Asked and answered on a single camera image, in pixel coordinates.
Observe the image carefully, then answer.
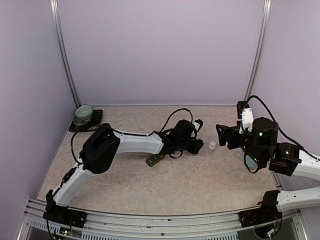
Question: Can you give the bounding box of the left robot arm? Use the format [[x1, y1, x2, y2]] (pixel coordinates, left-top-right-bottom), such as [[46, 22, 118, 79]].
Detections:
[[45, 119, 204, 223]]

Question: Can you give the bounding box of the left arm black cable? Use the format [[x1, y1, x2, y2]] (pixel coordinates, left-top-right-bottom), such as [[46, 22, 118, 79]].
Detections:
[[161, 107, 195, 132]]

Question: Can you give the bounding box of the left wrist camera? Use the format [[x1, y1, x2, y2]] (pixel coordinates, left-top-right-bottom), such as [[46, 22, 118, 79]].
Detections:
[[192, 119, 204, 132]]

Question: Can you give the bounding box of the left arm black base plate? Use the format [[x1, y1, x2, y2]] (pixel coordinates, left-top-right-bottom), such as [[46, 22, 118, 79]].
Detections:
[[43, 207, 87, 228]]

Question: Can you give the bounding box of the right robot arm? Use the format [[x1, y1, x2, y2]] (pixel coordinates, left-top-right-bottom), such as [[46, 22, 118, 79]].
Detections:
[[216, 117, 320, 222]]

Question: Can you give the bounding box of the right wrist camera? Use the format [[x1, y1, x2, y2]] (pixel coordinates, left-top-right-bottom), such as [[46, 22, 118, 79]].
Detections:
[[236, 101, 254, 134]]

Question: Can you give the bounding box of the black patterned tray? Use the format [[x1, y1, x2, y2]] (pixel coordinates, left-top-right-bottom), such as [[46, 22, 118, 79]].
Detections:
[[68, 109, 103, 133]]

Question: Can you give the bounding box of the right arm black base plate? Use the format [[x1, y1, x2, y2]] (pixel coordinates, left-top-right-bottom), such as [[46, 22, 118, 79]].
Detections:
[[238, 207, 283, 228]]

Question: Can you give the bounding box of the light blue mug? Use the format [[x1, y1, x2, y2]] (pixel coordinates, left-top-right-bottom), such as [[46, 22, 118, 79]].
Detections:
[[244, 155, 258, 173]]

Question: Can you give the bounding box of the aluminium front rail frame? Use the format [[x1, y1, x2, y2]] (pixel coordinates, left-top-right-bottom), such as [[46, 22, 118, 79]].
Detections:
[[17, 199, 309, 240]]

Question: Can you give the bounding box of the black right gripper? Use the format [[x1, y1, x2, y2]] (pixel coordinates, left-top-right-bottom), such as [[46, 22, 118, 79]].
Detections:
[[216, 120, 266, 166]]

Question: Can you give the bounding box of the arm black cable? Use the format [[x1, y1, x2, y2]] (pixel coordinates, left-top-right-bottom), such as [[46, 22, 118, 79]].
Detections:
[[246, 94, 320, 161], [161, 107, 195, 132]]

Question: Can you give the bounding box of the green pill organizer box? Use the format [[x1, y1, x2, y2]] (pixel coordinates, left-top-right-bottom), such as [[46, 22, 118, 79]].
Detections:
[[145, 154, 165, 167]]

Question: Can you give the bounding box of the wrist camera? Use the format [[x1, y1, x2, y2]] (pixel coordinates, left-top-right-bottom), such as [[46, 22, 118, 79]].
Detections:
[[236, 101, 254, 134], [192, 119, 204, 132]]

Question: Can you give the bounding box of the light green ceramic bowl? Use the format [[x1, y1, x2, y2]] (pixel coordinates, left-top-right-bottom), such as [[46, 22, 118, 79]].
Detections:
[[74, 104, 94, 121]]

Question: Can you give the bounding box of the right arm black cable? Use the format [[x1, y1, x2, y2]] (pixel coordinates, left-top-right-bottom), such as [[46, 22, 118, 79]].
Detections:
[[246, 94, 320, 161]]

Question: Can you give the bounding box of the right aluminium corner post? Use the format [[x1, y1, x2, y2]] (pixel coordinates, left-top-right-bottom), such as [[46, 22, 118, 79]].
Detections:
[[244, 0, 272, 100]]

